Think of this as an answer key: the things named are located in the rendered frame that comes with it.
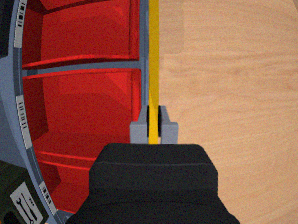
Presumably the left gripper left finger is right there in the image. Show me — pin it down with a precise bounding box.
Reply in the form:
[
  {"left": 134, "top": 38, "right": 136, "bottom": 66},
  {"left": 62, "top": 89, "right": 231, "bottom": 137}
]
[{"left": 129, "top": 105, "right": 149, "bottom": 144}]

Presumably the yellow bar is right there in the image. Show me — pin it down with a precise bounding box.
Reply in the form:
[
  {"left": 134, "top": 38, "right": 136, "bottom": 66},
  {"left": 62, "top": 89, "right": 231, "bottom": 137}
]
[{"left": 149, "top": 0, "right": 160, "bottom": 144}]

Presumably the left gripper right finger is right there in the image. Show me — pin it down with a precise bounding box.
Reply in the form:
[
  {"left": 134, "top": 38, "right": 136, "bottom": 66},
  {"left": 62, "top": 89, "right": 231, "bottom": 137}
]
[{"left": 158, "top": 105, "right": 178, "bottom": 144}]

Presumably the red open bin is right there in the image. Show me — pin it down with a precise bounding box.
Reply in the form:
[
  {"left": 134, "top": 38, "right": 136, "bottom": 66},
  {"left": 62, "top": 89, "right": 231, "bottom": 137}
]
[
  {"left": 35, "top": 152, "right": 96, "bottom": 213},
  {"left": 23, "top": 68, "right": 141, "bottom": 160},
  {"left": 23, "top": 0, "right": 140, "bottom": 69}
]

